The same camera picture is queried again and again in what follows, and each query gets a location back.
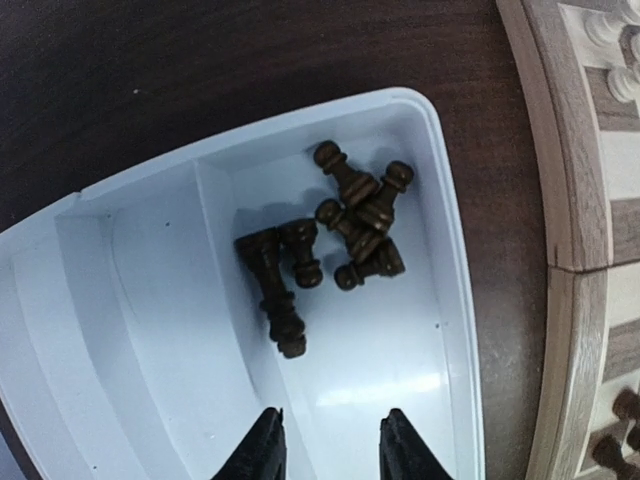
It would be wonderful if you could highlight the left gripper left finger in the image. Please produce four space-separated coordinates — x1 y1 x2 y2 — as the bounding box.
214 407 287 480

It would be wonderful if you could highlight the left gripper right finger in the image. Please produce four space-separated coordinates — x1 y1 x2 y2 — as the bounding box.
379 408 450 480

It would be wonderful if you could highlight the white plastic divided tray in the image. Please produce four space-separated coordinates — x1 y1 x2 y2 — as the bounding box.
1 87 485 479

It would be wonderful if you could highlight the dark chess piece corner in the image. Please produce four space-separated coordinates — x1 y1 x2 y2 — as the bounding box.
592 435 639 480

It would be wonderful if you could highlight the wooden chess board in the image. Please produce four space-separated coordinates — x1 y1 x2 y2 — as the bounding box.
498 1 639 479

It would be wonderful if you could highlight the dark chess pieces upper pile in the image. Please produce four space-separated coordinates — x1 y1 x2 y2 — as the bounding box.
234 140 415 359

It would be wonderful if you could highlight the white chess pieces group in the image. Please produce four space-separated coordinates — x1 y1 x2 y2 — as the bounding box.
584 1 639 104

